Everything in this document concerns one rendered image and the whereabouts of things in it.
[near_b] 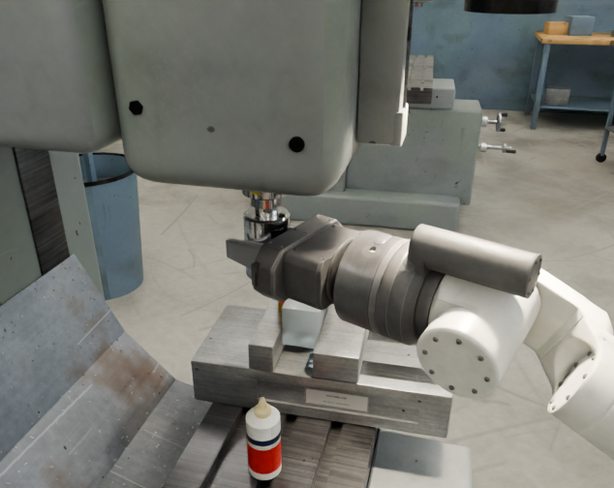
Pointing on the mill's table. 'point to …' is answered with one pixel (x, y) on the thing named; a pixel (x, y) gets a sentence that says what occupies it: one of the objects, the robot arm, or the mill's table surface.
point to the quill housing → (237, 91)
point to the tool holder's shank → (266, 206)
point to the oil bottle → (263, 441)
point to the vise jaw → (339, 350)
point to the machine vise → (236, 317)
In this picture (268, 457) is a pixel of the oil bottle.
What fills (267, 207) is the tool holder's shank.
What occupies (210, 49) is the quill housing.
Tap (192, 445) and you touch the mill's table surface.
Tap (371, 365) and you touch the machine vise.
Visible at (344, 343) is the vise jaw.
